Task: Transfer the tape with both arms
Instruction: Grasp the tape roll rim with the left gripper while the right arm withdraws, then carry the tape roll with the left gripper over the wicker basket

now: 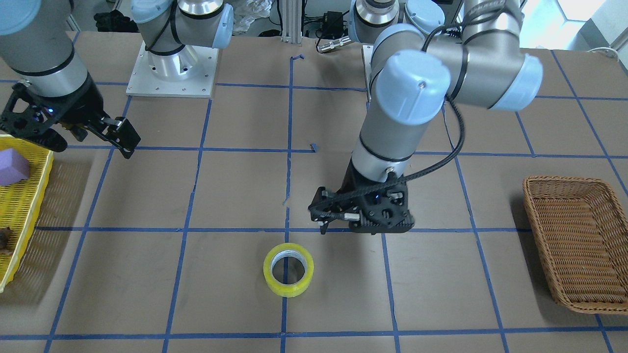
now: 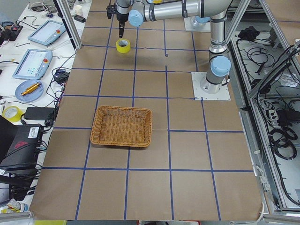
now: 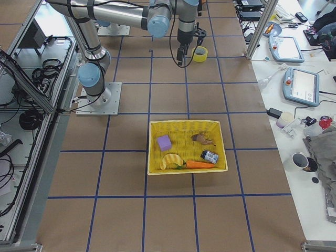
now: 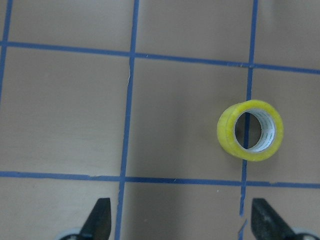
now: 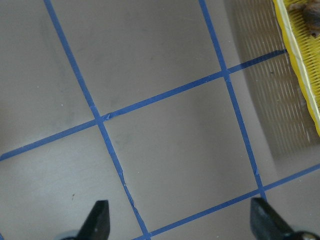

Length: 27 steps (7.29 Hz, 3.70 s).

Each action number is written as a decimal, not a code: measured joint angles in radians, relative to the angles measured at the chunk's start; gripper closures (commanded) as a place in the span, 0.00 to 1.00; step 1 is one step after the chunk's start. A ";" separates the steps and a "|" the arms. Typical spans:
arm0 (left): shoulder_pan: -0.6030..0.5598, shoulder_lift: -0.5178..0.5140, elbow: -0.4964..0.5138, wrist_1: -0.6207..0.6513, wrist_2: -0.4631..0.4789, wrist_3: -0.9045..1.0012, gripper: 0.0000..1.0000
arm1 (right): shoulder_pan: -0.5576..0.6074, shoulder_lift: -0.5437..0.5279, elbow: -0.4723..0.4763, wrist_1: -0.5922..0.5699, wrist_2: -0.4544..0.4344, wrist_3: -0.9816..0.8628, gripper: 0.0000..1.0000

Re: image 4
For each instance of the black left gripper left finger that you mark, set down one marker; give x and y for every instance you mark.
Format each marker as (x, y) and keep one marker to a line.
(99, 222)

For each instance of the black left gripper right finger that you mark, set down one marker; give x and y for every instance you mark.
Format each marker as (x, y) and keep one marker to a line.
(267, 224)

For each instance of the yellow tape roll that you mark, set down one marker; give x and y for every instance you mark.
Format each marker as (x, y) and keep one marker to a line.
(271, 130)

